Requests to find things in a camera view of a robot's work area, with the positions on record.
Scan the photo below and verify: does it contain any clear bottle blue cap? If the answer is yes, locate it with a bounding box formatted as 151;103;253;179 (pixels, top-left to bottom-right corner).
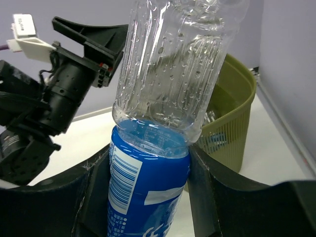
108;0;249;237

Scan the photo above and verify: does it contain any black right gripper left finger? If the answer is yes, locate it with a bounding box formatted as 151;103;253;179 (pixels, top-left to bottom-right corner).
0;146;110;237

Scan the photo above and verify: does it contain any green plastic waste bin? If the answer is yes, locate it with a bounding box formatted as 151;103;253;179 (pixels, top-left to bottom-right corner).
197;54;256;172

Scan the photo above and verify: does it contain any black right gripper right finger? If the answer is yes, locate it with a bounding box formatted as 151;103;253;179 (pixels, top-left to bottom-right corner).
188;145;316;237

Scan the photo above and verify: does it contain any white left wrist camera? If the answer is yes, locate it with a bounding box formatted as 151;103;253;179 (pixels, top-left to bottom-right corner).
7;13;56;63

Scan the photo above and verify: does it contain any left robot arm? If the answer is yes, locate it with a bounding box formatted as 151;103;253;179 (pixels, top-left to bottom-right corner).
0;13;128;186

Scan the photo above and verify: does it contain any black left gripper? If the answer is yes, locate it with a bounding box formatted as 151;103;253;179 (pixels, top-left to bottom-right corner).
39;17;128;136

